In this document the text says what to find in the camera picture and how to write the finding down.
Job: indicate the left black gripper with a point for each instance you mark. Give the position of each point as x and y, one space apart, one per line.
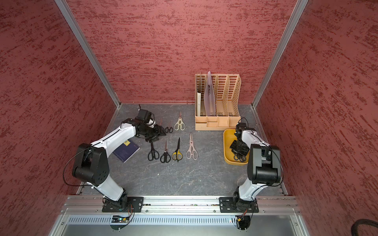
159 130

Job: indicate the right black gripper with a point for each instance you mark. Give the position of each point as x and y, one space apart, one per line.
235 150

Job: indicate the yellow plastic storage tray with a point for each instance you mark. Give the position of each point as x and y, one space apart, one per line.
228 138

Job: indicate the small black scissors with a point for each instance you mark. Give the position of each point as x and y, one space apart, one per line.
169 128

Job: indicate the large black handled scissors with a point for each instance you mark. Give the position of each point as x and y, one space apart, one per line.
153 154

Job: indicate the cream handled kitchen scissors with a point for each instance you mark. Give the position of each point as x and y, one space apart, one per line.
179 125

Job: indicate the yellow black handled scissors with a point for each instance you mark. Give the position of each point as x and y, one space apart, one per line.
177 156

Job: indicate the pink handled kitchen scissors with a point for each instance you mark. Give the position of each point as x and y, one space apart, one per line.
192 153

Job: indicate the dark grey handled scissors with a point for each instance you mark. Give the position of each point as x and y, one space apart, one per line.
240 158

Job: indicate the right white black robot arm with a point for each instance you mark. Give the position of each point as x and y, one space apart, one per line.
263 169

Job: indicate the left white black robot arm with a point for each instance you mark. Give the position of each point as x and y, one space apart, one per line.
91 163

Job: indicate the dark blue notebook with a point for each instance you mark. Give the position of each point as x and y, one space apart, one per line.
126 150

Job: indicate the translucent purple document folder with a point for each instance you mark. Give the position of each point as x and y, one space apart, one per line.
209 96

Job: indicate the beige paper folder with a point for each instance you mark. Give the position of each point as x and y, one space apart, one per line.
198 94

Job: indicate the tan plastic file organizer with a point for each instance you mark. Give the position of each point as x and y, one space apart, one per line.
226 90

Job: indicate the left controller board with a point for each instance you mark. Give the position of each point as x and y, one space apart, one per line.
119 222

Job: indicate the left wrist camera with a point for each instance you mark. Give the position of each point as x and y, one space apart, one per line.
146 117

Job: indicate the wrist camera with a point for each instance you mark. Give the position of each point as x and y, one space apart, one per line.
146 117
240 127

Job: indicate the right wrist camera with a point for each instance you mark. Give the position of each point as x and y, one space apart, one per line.
240 127

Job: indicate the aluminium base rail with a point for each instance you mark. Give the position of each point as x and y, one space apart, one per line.
185 205

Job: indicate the left metal corner post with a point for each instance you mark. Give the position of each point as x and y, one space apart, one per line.
78 33

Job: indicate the metal corner post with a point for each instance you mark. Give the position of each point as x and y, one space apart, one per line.
78 33
289 29

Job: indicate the right metal corner post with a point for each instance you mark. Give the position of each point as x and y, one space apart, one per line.
289 29

